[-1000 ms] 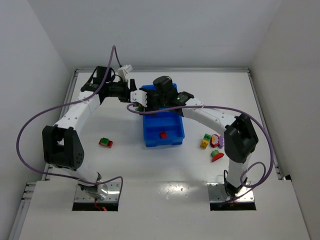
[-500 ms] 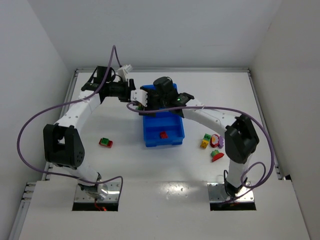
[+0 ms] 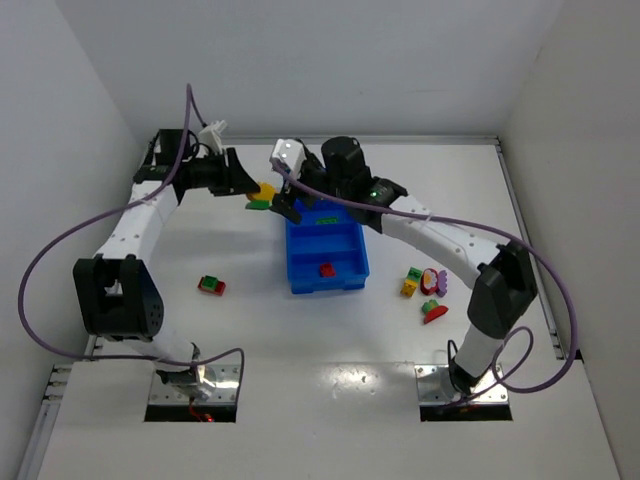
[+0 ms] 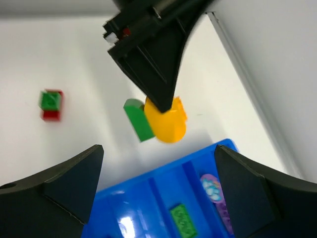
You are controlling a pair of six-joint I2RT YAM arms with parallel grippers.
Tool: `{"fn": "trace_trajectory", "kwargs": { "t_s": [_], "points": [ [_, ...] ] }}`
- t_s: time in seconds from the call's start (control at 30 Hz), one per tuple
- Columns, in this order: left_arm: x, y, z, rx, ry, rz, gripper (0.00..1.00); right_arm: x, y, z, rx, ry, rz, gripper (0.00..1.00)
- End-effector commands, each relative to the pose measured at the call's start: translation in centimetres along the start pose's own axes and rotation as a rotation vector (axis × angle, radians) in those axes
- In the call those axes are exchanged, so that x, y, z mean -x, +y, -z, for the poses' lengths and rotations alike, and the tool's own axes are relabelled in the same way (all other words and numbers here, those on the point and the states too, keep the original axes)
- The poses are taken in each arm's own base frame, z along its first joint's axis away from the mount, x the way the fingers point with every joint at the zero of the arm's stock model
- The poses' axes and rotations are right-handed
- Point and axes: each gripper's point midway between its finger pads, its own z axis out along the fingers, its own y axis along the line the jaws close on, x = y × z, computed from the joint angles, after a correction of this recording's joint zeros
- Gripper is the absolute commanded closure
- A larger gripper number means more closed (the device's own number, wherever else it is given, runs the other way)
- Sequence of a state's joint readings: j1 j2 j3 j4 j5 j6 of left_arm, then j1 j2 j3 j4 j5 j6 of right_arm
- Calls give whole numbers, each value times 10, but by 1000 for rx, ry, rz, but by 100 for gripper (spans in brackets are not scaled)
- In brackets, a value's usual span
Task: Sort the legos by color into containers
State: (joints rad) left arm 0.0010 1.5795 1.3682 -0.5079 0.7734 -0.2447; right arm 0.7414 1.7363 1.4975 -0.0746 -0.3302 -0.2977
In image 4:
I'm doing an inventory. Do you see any blue divided plastic bin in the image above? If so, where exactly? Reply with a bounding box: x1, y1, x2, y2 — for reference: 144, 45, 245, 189
82, 144, 233, 238

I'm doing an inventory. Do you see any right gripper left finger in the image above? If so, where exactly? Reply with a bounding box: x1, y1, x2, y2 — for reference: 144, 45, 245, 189
0, 145, 104, 238

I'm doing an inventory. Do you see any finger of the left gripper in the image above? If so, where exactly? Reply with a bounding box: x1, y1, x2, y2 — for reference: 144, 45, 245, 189
108, 18, 195, 113

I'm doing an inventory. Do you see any green sloped lego brick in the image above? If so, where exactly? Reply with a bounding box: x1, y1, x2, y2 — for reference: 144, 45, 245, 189
123, 98, 155, 142

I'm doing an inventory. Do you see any purple round lego piece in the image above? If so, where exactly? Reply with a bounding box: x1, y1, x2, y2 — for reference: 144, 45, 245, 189
200, 174, 224, 204

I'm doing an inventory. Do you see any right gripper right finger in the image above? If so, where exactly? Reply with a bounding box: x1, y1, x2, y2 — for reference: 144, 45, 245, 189
214, 145, 317, 238

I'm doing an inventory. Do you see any purple square lego brick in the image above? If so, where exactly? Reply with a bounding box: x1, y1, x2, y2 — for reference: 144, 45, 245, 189
215, 201, 234, 235

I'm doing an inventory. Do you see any yellow oval lego piece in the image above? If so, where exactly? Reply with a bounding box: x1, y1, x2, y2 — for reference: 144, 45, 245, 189
144, 97, 187, 143

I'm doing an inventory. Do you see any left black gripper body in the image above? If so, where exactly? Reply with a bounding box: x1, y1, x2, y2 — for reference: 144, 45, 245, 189
103, 0, 213, 47

